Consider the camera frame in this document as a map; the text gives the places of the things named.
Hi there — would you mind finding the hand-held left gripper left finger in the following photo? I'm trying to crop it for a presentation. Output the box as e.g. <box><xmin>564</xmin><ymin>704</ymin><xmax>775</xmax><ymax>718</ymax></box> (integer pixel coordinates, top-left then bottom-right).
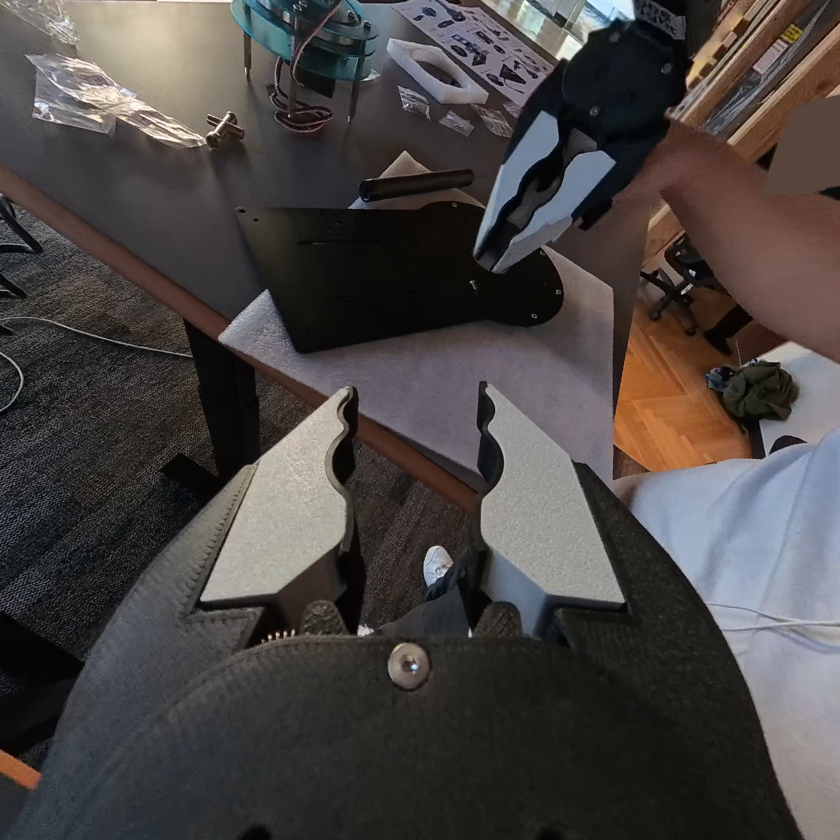
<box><xmin>200</xmin><ymin>387</ymin><xmax>361</xmax><ymax>605</ymax></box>

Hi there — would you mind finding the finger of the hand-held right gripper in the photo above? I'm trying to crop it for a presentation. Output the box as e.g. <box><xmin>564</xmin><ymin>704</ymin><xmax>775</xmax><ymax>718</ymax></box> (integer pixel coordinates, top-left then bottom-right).
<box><xmin>472</xmin><ymin>110</ymin><xmax>562</xmax><ymax>271</ymax></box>
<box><xmin>492</xmin><ymin>148</ymin><xmax>619</xmax><ymax>274</ymax></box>

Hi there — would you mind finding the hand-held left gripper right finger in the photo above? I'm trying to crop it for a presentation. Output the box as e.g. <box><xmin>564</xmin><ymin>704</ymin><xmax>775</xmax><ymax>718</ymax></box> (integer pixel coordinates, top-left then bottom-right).
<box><xmin>476</xmin><ymin>382</ymin><xmax>626</xmax><ymax>608</ymax></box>

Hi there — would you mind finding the black electric screwdriver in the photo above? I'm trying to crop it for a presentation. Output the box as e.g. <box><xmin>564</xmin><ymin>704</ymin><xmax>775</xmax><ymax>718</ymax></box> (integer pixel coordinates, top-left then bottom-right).
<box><xmin>359</xmin><ymin>168</ymin><xmax>475</xmax><ymax>202</ymax></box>

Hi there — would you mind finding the black metal base plate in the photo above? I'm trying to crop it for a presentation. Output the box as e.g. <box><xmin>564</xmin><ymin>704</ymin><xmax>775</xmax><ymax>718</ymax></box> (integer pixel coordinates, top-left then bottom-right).
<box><xmin>235</xmin><ymin>200</ymin><xmax>565</xmax><ymax>354</ymax></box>

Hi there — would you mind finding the person's right forearm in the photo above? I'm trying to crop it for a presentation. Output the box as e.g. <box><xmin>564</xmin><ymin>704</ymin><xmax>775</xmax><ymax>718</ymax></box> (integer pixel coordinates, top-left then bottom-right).
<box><xmin>656</xmin><ymin>121</ymin><xmax>840</xmax><ymax>363</ymax></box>

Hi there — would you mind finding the grey wooden-edged desk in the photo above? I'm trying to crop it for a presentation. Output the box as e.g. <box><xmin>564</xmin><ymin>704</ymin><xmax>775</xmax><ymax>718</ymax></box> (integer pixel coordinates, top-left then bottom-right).
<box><xmin>0</xmin><ymin>0</ymin><xmax>657</xmax><ymax>514</ymax></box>

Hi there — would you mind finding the person's right hand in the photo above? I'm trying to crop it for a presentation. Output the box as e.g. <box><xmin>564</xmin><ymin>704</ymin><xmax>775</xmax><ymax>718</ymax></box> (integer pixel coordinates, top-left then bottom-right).
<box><xmin>617</xmin><ymin>121</ymin><xmax>697</xmax><ymax>198</ymax></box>

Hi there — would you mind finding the printed instruction sheet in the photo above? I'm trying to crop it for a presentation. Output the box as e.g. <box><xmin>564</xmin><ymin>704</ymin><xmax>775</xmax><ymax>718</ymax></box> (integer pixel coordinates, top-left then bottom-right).
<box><xmin>392</xmin><ymin>0</ymin><xmax>560</xmax><ymax>94</ymax></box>

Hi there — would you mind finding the black office chair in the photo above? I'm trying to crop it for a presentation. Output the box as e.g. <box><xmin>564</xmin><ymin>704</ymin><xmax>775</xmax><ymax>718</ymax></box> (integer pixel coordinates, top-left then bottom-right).
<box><xmin>640</xmin><ymin>236</ymin><xmax>718</xmax><ymax>337</ymax></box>

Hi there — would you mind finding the person's dark trouser leg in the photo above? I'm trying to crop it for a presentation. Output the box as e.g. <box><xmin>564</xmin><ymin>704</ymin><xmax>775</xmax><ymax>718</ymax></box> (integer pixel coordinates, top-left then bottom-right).
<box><xmin>375</xmin><ymin>545</ymin><xmax>488</xmax><ymax>641</ymax></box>

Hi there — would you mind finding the white foam sheet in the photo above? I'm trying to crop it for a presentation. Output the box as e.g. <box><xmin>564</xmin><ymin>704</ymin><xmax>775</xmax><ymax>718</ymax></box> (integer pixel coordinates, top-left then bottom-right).
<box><xmin>218</xmin><ymin>150</ymin><xmax>616</xmax><ymax>485</ymax></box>

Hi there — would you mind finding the green crumpled cloth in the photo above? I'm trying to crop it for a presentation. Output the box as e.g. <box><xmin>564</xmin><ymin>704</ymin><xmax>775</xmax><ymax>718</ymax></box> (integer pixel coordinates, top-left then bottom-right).
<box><xmin>705</xmin><ymin>361</ymin><xmax>801</xmax><ymax>423</ymax></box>

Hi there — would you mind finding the metal cross wrench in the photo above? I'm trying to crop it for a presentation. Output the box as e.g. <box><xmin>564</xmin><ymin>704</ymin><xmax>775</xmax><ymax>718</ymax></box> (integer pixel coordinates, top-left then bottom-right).
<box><xmin>205</xmin><ymin>112</ymin><xmax>248</xmax><ymax>149</ymax></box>

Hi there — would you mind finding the white foam frame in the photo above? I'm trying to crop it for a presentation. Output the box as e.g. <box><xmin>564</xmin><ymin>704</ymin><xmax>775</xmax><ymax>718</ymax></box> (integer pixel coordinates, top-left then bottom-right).
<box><xmin>386</xmin><ymin>37</ymin><xmax>490</xmax><ymax>106</ymax></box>

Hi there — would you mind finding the red black servo cable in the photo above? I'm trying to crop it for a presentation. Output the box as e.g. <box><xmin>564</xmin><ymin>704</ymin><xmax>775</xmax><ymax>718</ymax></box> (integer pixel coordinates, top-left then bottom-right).
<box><xmin>264</xmin><ymin>56</ymin><xmax>333</xmax><ymax>130</ymax></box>

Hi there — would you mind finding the white floor cable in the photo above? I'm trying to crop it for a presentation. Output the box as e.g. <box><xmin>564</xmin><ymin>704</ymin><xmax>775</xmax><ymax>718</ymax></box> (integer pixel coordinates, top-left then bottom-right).
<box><xmin>0</xmin><ymin>315</ymin><xmax>193</xmax><ymax>416</ymax></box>

